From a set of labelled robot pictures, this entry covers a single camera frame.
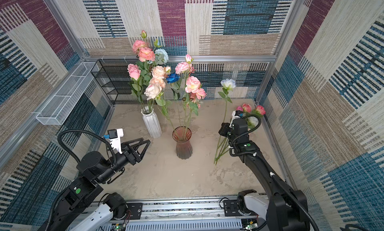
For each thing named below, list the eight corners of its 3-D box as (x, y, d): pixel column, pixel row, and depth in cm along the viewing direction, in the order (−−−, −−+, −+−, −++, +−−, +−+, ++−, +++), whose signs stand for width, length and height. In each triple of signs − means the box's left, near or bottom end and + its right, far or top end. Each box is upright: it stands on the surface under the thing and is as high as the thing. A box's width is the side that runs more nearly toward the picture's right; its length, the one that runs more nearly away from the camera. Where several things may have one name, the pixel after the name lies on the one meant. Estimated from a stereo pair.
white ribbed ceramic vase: (150, 138, 101) (139, 116, 83) (151, 129, 106) (142, 106, 88) (160, 138, 101) (153, 115, 83) (162, 129, 106) (155, 106, 88)
